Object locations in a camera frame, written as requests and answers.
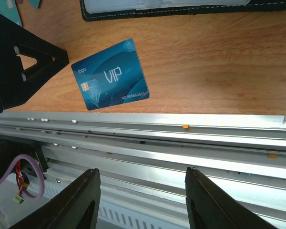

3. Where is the teal card long centre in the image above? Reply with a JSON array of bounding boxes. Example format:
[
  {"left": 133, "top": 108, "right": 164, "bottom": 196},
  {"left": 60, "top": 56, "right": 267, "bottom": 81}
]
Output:
[{"left": 0, "top": 0, "right": 22, "bottom": 26}]

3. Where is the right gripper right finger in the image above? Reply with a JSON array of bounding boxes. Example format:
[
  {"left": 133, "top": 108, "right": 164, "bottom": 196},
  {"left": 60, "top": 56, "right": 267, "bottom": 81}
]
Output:
[{"left": 185, "top": 167, "right": 275, "bottom": 229}]

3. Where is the aluminium rail frame front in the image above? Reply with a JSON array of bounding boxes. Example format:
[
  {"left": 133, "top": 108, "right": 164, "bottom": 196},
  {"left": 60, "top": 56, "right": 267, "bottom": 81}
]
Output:
[{"left": 0, "top": 112, "right": 286, "bottom": 229}]

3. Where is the blue card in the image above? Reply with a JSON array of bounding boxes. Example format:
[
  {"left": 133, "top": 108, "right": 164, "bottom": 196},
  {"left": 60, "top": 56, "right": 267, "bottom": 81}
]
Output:
[{"left": 71, "top": 39, "right": 150, "bottom": 111}]

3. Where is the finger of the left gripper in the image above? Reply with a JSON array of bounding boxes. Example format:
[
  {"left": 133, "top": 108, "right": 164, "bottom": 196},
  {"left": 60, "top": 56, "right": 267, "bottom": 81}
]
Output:
[{"left": 0, "top": 14, "right": 69, "bottom": 112}]

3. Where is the black leather card holder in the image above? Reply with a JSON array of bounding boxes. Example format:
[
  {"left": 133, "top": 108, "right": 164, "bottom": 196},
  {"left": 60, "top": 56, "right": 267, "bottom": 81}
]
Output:
[{"left": 80, "top": 0, "right": 286, "bottom": 21}]

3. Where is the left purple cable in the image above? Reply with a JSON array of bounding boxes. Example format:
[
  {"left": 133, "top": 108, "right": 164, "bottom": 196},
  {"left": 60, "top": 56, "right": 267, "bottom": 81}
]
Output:
[{"left": 0, "top": 154, "right": 45, "bottom": 200}]

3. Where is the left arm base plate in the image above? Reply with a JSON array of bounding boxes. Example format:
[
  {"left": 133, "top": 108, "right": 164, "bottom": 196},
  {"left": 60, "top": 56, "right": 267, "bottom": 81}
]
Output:
[{"left": 0, "top": 139, "right": 48, "bottom": 182}]

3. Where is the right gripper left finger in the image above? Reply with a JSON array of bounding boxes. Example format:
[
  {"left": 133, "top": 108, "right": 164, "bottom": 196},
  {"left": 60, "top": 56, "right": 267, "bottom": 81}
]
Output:
[{"left": 12, "top": 168, "right": 101, "bottom": 229}]

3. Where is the grey slotted cable duct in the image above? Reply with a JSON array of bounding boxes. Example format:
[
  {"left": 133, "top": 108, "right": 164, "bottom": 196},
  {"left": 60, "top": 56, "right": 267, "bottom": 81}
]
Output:
[{"left": 38, "top": 181, "right": 191, "bottom": 229}]

